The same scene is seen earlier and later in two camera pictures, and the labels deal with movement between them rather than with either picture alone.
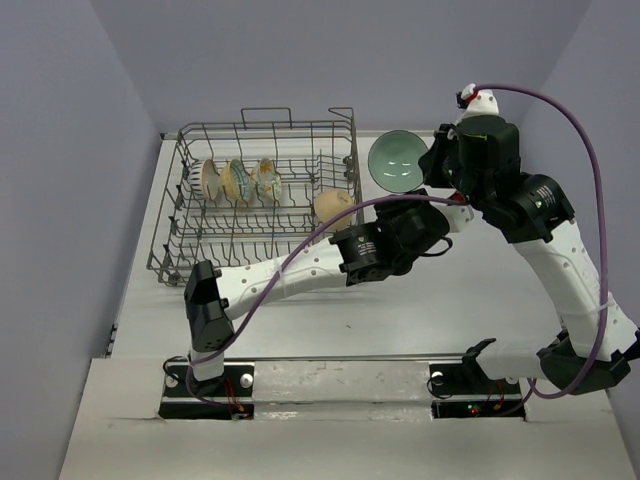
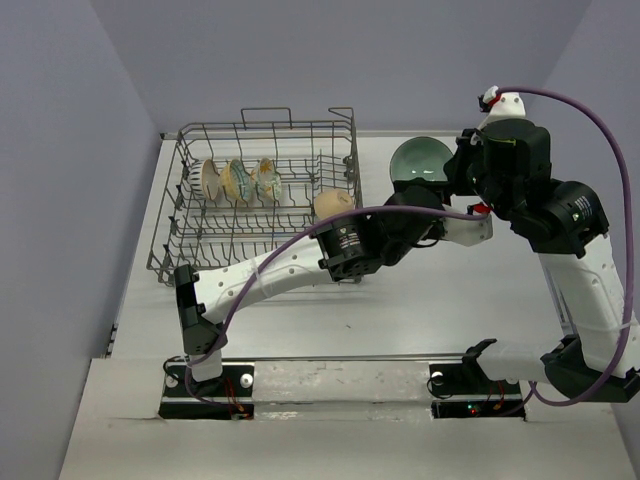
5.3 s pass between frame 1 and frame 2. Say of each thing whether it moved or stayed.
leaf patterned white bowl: stayed
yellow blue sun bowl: stayed
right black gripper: moved
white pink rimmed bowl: stayed
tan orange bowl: stayed
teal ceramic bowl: moved
